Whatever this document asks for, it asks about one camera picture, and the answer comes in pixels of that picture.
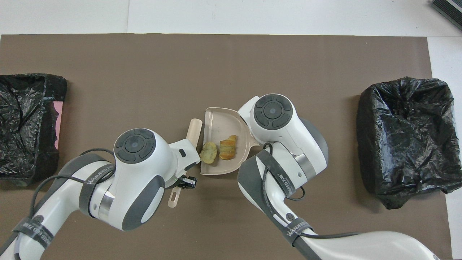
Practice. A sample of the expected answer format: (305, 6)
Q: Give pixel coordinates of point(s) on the striped croissant piece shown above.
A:
(227, 148)

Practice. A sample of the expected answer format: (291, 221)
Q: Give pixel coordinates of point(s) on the pale ridged dumpling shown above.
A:
(208, 152)

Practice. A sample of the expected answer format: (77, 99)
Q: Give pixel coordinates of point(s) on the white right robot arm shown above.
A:
(288, 133)

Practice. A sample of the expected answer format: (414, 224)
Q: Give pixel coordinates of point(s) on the dark grey ribbed device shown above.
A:
(451, 9)

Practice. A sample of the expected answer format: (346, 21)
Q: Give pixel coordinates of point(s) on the pink bin with black bag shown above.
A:
(21, 126)

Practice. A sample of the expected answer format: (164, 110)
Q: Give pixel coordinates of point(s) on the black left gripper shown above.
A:
(187, 182)

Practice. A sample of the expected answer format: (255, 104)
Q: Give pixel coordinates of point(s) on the beige hand brush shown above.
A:
(195, 130)

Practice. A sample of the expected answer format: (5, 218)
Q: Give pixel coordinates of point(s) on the beige plastic dustpan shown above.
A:
(220, 122)

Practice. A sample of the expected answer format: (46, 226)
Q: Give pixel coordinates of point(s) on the brown table mat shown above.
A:
(216, 54)

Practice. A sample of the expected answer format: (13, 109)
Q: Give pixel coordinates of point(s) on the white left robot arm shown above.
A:
(137, 187)

